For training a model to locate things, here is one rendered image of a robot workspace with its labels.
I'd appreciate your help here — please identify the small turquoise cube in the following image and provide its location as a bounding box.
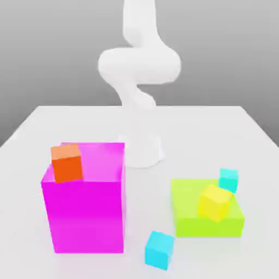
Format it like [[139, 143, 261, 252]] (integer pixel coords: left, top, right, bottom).
[[218, 167, 239, 194]]

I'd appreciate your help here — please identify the small orange cube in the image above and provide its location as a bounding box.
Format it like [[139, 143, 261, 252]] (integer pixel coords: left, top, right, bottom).
[[50, 144, 84, 184]]

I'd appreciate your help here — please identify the small yellow cube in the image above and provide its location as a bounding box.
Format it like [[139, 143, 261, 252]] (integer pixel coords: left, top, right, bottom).
[[197, 184, 233, 223]]

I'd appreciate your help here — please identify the small cyan cube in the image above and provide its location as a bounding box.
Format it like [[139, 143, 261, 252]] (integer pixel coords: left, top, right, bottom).
[[144, 231, 175, 271]]

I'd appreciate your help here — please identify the large lime green box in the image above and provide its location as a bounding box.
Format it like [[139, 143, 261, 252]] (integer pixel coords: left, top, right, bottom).
[[170, 178, 246, 238]]

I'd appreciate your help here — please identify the large magenta box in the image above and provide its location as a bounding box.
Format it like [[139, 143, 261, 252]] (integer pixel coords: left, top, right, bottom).
[[40, 142, 126, 254]]

